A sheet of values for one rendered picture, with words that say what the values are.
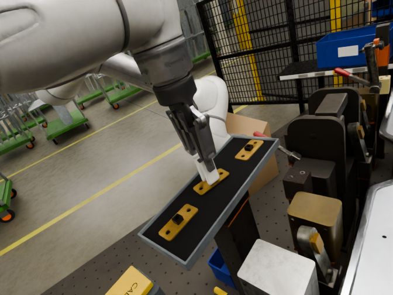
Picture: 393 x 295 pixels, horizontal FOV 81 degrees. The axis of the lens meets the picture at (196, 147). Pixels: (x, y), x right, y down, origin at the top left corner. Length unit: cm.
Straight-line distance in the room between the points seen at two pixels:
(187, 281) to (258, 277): 57
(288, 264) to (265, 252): 4
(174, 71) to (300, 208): 37
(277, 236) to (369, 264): 46
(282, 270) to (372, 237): 24
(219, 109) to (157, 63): 70
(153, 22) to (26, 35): 16
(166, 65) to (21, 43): 19
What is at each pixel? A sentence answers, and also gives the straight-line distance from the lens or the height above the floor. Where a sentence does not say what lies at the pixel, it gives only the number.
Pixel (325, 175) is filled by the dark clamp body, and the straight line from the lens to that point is 62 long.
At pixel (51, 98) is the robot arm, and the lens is 84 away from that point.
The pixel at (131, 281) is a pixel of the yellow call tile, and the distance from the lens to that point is 45.
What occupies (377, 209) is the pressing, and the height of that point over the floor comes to 100.
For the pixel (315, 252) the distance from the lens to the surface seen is 50.
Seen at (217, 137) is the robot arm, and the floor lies 101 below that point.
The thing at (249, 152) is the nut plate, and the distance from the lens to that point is 58.
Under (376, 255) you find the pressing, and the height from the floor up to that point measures 100.
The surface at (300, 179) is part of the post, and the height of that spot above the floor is 110.
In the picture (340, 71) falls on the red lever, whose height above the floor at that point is 114.
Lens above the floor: 148
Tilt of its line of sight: 28 degrees down
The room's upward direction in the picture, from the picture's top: 22 degrees counter-clockwise
